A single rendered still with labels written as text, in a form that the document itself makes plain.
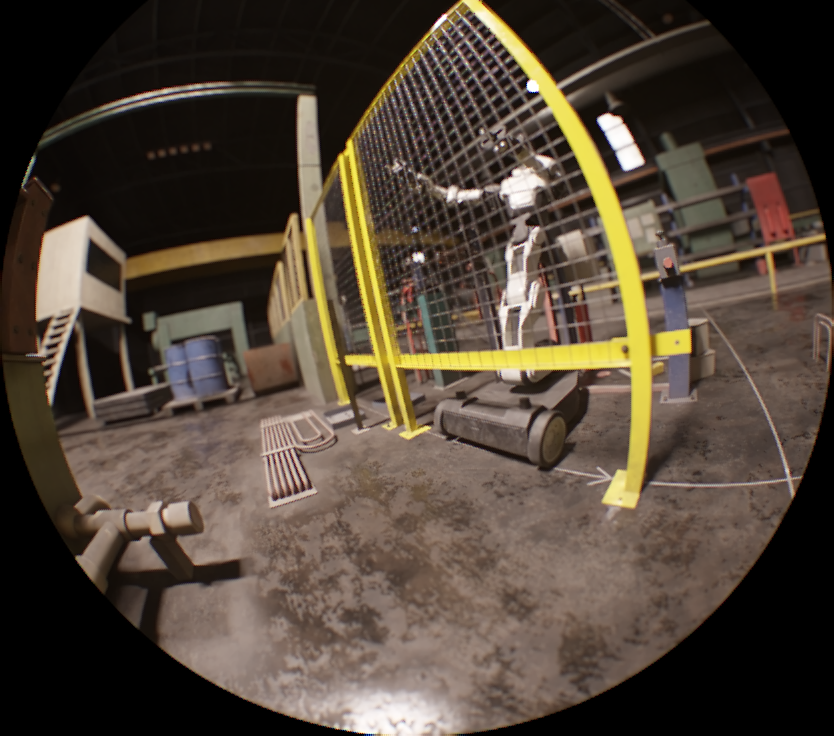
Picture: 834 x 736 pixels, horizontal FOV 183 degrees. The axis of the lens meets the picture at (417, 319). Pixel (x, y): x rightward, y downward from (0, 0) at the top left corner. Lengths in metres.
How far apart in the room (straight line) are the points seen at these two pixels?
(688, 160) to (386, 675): 9.87
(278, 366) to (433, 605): 3.86
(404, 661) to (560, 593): 0.33
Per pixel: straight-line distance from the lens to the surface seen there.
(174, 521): 0.87
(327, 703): 0.66
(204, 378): 4.38
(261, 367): 4.14
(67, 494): 1.39
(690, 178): 9.39
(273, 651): 0.75
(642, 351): 0.66
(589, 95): 10.25
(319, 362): 2.57
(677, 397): 1.39
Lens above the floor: 0.59
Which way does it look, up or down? level
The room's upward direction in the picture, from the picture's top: 12 degrees counter-clockwise
